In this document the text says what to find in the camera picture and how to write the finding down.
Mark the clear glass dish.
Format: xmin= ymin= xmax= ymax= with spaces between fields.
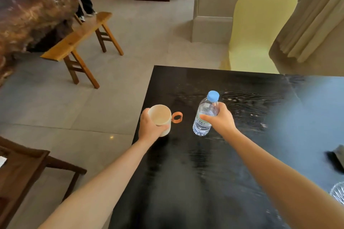
xmin=329 ymin=182 xmax=344 ymax=205

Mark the person's right hand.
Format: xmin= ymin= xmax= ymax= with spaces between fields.
xmin=199 ymin=102 xmax=238 ymax=137

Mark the person's left forearm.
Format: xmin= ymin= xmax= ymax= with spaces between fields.
xmin=38 ymin=138 xmax=152 ymax=229

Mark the beige curtain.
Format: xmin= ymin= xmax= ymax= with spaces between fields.
xmin=276 ymin=0 xmax=344 ymax=63

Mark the white mug with orange handle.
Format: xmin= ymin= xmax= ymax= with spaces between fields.
xmin=147 ymin=104 xmax=183 ymax=137

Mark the person's left hand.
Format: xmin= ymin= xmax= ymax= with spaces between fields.
xmin=138 ymin=108 xmax=170 ymax=144

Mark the person's right forearm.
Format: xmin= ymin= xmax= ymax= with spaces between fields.
xmin=225 ymin=129 xmax=344 ymax=229

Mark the light wooden bench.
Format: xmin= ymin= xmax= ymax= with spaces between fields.
xmin=40 ymin=12 xmax=124 ymax=89

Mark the clear water bottle blue cap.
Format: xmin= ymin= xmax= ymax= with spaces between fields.
xmin=193 ymin=91 xmax=220 ymax=137

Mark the dark wooden chair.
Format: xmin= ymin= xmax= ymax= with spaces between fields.
xmin=0 ymin=137 xmax=87 ymax=229

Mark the large root wood table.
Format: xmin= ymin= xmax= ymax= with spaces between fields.
xmin=0 ymin=0 xmax=80 ymax=87

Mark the yellow covered chair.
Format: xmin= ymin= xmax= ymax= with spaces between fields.
xmin=228 ymin=0 xmax=298 ymax=74

